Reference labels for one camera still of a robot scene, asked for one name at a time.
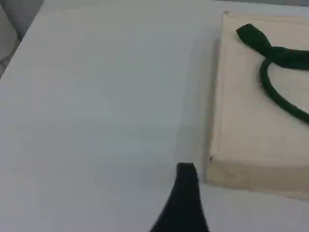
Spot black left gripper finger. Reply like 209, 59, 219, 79
149, 163, 210, 232

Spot white canvas bag green handles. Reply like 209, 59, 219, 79
205, 11, 309, 201

